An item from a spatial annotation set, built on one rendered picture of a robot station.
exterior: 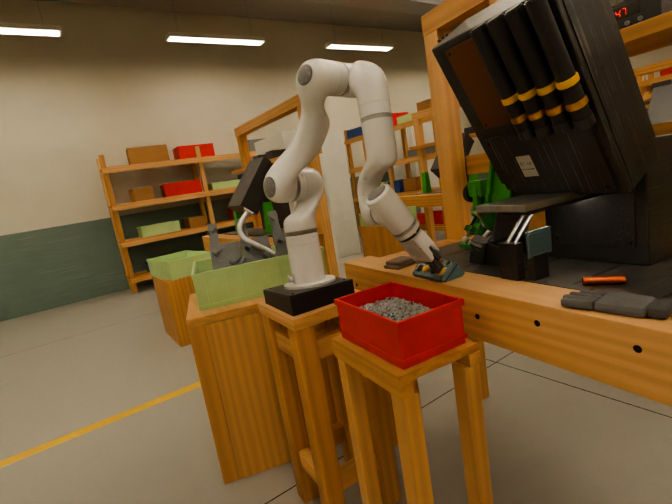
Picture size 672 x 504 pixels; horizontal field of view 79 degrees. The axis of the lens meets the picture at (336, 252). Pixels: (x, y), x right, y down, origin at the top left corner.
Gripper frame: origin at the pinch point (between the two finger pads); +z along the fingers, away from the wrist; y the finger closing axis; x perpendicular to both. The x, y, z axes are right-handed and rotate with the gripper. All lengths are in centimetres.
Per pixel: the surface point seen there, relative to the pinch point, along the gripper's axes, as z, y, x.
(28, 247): -129, -673, -175
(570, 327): 7.1, 43.2, -5.7
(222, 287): -22, -87, -45
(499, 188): -3.1, 6.3, 31.0
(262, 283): -10, -84, -32
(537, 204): -8.5, 29.8, 17.6
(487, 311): 8.2, 19.6, -6.5
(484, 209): -11.0, 16.9, 13.6
